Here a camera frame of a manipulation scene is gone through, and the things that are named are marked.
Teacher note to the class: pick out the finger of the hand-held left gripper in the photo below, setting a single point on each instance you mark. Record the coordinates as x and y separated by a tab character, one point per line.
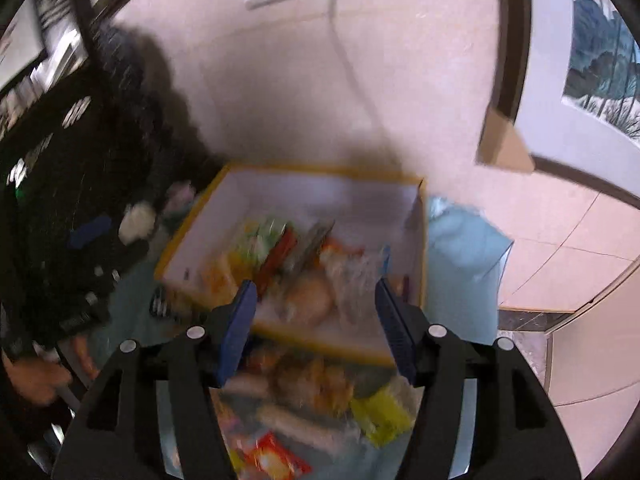
90	233

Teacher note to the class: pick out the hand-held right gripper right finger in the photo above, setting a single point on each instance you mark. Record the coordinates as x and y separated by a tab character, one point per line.
395	330

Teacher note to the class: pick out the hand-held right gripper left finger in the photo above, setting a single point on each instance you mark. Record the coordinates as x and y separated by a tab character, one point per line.
240	330

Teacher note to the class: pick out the pile of snack packets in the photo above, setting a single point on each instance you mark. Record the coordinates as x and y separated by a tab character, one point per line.
310	385

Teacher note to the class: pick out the yellow cardboard box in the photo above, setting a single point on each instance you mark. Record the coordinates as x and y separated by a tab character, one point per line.
300	195

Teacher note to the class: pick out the person's left hand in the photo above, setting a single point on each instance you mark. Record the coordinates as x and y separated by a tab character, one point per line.
30	380

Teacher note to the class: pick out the white cup with straw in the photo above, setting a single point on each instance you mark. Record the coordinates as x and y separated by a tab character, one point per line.
136	220

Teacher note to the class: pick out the dark carved wooden screen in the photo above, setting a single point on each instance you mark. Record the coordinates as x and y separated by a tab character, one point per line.
75	160

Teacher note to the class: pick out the teal printed cloth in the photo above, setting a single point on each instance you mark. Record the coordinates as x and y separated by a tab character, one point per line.
460	245

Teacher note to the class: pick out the beige cabinet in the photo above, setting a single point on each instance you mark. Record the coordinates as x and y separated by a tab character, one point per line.
600	360

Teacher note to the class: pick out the cardboard corner protector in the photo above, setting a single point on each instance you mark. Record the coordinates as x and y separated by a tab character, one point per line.
502	145

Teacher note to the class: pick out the framed lotus painting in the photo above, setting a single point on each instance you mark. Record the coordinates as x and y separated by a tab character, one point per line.
590	60

